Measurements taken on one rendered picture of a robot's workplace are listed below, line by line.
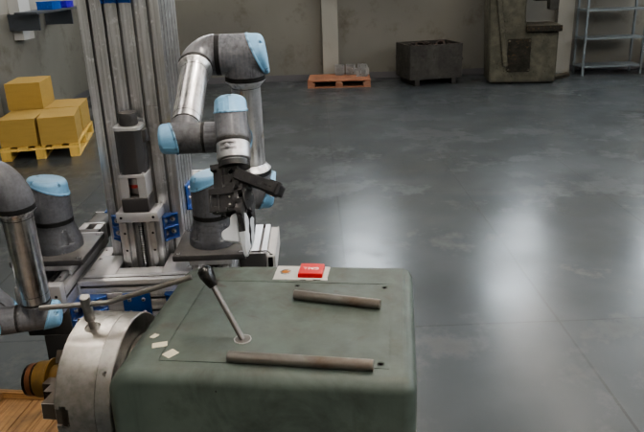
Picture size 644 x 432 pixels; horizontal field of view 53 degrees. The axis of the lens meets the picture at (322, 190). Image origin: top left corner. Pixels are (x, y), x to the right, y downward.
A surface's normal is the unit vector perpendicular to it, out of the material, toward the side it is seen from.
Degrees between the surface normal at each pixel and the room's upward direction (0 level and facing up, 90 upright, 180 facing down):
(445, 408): 0
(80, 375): 52
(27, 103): 90
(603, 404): 0
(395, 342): 0
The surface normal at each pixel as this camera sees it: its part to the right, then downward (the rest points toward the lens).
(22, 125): 0.16, 0.31
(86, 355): -0.10, -0.58
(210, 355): -0.04, -0.95
